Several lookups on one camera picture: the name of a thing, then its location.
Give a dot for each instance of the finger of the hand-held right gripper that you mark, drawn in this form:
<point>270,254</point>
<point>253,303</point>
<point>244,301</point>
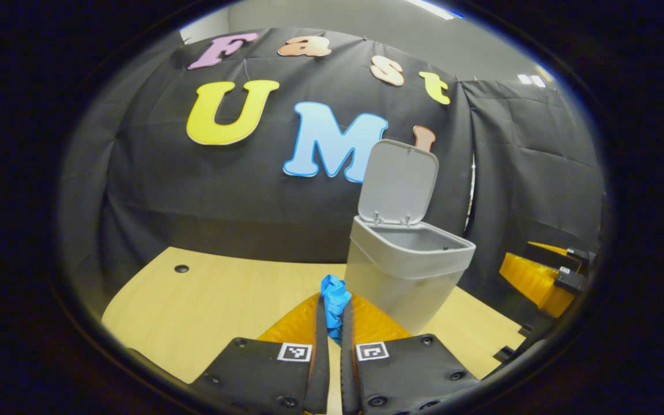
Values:
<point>536,285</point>
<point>557,257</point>

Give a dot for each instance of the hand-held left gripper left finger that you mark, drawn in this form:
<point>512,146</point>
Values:
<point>263,374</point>

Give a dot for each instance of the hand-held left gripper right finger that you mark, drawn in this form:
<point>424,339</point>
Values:
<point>412,374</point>

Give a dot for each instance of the grey desktop garbage bin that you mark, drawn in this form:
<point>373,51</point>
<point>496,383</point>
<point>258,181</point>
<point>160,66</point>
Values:
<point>401,271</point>

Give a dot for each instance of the blue paper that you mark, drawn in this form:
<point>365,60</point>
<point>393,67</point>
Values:
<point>335,294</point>

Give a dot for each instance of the wooden desktop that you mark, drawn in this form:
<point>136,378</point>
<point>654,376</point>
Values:
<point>205,311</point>

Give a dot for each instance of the black desk grommet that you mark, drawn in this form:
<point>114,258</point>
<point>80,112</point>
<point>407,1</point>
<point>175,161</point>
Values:
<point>181,268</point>

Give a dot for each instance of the small ceiling light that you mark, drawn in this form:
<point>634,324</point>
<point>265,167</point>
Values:
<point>531,80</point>

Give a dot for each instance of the black backdrop cloth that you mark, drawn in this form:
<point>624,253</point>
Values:
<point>193,190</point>

